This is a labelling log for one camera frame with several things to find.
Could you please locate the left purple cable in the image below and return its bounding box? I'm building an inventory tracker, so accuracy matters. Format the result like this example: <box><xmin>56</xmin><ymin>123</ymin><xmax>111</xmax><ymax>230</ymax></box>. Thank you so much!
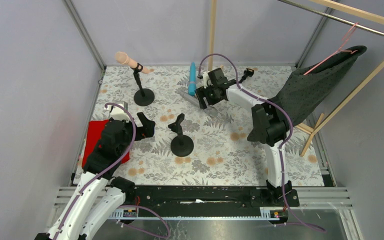
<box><xmin>53</xmin><ymin>102</ymin><xmax>171</xmax><ymax>240</ymax></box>

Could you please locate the black mic stand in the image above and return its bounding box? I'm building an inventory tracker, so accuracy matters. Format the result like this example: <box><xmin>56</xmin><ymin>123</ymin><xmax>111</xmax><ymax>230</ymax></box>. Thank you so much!
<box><xmin>132</xmin><ymin>62</ymin><xmax>156</xmax><ymax>107</ymax></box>
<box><xmin>237</xmin><ymin>68</ymin><xmax>255</xmax><ymax>84</ymax></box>
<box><xmin>167</xmin><ymin>113</ymin><xmax>194</xmax><ymax>157</ymax></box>

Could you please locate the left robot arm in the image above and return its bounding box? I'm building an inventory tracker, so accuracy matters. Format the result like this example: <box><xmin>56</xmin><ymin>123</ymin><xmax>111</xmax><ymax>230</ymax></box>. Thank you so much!
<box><xmin>35</xmin><ymin>103</ymin><xmax>156</xmax><ymax>240</ymax></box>

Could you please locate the wooden clothes rack frame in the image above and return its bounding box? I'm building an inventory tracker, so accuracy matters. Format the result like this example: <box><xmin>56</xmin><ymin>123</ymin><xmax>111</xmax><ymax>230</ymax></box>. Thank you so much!
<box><xmin>195</xmin><ymin>0</ymin><xmax>384</xmax><ymax>157</ymax></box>

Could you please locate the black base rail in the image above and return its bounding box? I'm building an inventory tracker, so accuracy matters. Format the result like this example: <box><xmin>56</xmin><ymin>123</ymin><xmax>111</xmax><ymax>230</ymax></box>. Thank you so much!
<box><xmin>124</xmin><ymin>185</ymin><xmax>300</xmax><ymax>218</ymax></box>

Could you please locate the purple cable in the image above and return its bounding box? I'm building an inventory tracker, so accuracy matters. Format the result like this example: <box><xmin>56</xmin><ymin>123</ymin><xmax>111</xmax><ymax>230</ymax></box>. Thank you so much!
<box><xmin>198</xmin><ymin>53</ymin><xmax>327</xmax><ymax>234</ymax></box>
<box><xmin>53</xmin><ymin>102</ymin><xmax>171</xmax><ymax>240</ymax></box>

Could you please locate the blue microphone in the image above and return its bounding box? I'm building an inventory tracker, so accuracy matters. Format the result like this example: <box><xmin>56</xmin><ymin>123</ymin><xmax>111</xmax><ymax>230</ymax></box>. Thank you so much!
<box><xmin>187</xmin><ymin>62</ymin><xmax>197</xmax><ymax>96</ymax></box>

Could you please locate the dark dotted hanging cloth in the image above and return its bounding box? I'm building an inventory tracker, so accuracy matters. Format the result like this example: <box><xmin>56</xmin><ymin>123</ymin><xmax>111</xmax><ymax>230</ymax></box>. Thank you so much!
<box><xmin>269</xmin><ymin>45</ymin><xmax>367</xmax><ymax>127</ymax></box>

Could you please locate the floral table mat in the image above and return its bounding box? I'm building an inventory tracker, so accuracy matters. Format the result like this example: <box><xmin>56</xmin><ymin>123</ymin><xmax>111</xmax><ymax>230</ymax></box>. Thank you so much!
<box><xmin>73</xmin><ymin>65</ymin><xmax>324</xmax><ymax>186</ymax></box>

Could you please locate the grey microphone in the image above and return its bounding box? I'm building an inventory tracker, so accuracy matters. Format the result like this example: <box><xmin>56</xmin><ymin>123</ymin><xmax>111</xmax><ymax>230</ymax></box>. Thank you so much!
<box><xmin>179</xmin><ymin>91</ymin><xmax>219</xmax><ymax>118</ymax></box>

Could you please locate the pink wire hanger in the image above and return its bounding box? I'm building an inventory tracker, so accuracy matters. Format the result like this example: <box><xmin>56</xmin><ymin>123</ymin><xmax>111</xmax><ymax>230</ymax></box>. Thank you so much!
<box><xmin>303</xmin><ymin>22</ymin><xmax>359</xmax><ymax>76</ymax></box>

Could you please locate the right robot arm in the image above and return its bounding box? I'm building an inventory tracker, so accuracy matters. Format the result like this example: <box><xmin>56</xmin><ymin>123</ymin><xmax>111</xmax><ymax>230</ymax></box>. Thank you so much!
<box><xmin>195</xmin><ymin>68</ymin><xmax>293</xmax><ymax>208</ymax></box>

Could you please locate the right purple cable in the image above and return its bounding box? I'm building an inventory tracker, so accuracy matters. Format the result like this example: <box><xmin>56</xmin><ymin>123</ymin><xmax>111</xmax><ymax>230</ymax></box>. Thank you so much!
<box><xmin>198</xmin><ymin>53</ymin><xmax>327</xmax><ymax>234</ymax></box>

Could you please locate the red folded shirt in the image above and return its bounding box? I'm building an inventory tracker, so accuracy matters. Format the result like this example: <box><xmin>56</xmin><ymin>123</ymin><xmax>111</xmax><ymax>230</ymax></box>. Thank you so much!
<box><xmin>82</xmin><ymin>119</ymin><xmax>133</xmax><ymax>174</ymax></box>

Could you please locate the beige microphone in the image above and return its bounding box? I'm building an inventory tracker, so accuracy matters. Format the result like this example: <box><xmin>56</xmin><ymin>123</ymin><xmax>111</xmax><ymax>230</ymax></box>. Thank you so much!
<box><xmin>114</xmin><ymin>51</ymin><xmax>150</xmax><ymax>74</ymax></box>

